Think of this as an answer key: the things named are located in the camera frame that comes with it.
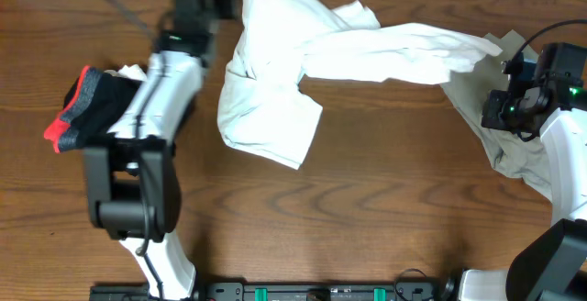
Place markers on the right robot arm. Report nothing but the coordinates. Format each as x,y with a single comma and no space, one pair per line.
550,267

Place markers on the black red folded garment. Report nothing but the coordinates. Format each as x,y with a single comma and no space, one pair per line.
96,100

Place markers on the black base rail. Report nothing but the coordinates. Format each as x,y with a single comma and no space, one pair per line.
411,285

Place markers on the white folded garment underneath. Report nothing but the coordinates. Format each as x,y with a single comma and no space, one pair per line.
133,72

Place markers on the white t-shirt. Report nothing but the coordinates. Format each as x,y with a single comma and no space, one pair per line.
261,109

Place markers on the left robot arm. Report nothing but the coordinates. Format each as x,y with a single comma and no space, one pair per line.
132,187

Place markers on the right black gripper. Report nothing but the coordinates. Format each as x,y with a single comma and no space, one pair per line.
491,117

